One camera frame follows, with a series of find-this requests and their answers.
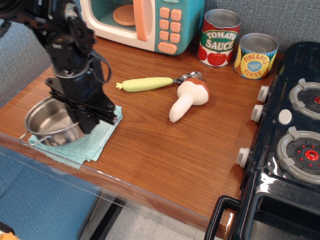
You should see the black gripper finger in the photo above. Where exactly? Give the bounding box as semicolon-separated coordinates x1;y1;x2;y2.
65;104;79;123
75;111;100;135

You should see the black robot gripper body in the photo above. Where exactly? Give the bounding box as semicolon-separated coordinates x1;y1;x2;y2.
45;57;117;125

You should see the small steel pot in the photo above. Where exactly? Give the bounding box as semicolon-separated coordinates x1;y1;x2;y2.
19;97;85;146

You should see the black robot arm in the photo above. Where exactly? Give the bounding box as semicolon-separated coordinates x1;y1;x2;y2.
0;0;117;134

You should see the light blue folded cloth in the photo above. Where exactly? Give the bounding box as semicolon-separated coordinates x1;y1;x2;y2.
32;105;123;169

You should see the orange microwave turntable plate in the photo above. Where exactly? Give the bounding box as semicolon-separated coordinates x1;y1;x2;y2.
113;4;135;27

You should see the teal toy microwave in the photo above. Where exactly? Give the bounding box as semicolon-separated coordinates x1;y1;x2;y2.
80;0;205;56

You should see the white plush mushroom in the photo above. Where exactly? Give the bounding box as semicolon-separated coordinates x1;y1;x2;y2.
169;78;210;123

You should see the orange plush object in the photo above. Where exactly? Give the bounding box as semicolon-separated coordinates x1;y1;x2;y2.
0;232;20;240

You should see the tomato sauce can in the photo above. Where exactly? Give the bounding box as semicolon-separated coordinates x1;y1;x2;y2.
197;8;242;67

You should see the pineapple slices can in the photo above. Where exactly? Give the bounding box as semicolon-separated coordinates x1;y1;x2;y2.
234;33;279;80

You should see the black toy stove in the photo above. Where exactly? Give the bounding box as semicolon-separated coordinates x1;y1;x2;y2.
205;41;320;240

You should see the black cable loop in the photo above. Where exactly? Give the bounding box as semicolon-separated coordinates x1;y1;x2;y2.
88;48;113;85

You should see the green carrot-handle spoon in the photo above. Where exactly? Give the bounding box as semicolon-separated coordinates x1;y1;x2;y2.
115;71;203;93

